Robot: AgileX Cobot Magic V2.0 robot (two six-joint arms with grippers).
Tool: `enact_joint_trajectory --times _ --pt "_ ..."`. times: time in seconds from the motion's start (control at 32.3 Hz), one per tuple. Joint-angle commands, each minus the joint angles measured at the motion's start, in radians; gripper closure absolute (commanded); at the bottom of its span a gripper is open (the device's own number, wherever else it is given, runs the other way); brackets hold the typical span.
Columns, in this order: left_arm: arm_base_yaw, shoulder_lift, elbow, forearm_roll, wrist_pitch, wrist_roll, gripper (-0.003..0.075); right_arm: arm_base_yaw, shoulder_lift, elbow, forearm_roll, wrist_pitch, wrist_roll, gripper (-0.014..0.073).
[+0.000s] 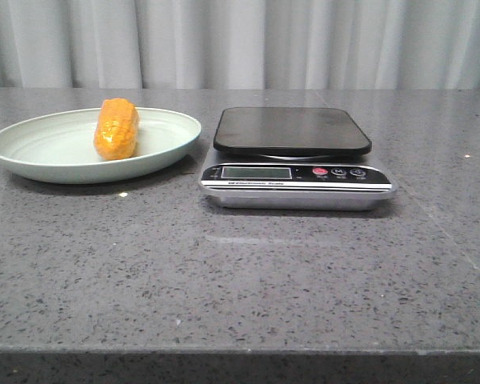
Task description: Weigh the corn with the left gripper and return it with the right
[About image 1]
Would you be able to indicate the silver black kitchen scale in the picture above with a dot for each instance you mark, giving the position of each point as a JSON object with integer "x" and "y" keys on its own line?
{"x": 293, "y": 158}

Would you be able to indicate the pale green round plate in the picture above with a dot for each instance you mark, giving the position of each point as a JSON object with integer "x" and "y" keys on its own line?
{"x": 58, "y": 148}

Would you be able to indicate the white pleated curtain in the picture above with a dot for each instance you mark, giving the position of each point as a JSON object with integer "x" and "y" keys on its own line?
{"x": 339, "y": 45}

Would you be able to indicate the orange corn cob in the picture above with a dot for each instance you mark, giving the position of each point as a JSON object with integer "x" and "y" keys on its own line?
{"x": 116, "y": 134}

